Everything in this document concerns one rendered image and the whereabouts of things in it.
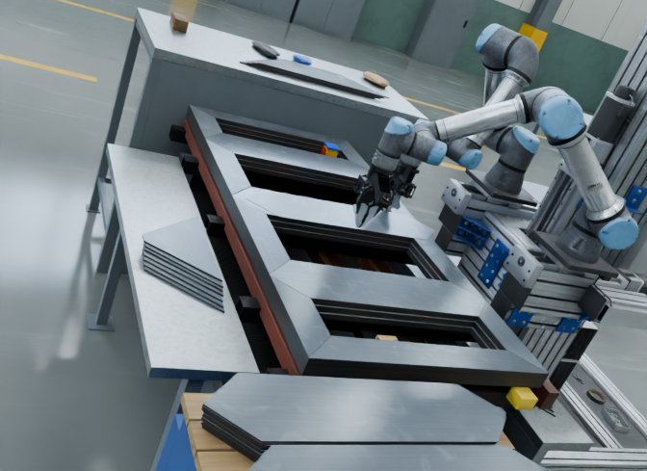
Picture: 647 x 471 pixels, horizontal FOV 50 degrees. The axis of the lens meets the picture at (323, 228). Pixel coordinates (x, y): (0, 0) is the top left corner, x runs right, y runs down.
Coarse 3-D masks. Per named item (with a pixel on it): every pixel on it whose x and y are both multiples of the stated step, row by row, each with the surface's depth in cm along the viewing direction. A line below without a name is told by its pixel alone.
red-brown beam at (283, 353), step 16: (192, 144) 269; (208, 176) 244; (208, 192) 242; (224, 208) 224; (240, 240) 209; (240, 256) 205; (256, 288) 191; (272, 320) 178; (272, 336) 176; (288, 352) 168; (288, 368) 166
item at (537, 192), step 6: (588, 120) 581; (534, 126) 600; (534, 132) 602; (522, 186) 607; (528, 186) 614; (534, 186) 622; (540, 186) 630; (528, 192) 597; (534, 192) 605; (540, 192) 612; (546, 192) 619; (534, 198) 588; (540, 198) 592
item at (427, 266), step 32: (192, 128) 272; (224, 128) 281; (256, 128) 287; (256, 160) 256; (224, 192) 226; (256, 192) 228; (288, 224) 220; (320, 224) 225; (256, 256) 194; (416, 256) 237; (288, 320) 170; (352, 320) 188; (384, 320) 192; (416, 320) 197; (448, 320) 202; (480, 320) 205; (480, 384) 183; (512, 384) 188
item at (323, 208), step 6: (312, 198) 240; (312, 204) 236; (318, 204) 237; (324, 204) 240; (318, 210) 233; (324, 210) 235; (330, 210) 237; (324, 216) 231; (330, 216) 232; (336, 216) 234; (324, 222) 226; (330, 222) 228; (336, 222) 229; (342, 222) 231
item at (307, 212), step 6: (294, 198) 234; (300, 198) 236; (306, 198) 238; (294, 204) 230; (300, 204) 232; (306, 204) 234; (300, 210) 228; (306, 210) 230; (312, 210) 231; (300, 216) 224; (306, 216) 225; (312, 216) 227; (318, 216) 229; (318, 222) 224
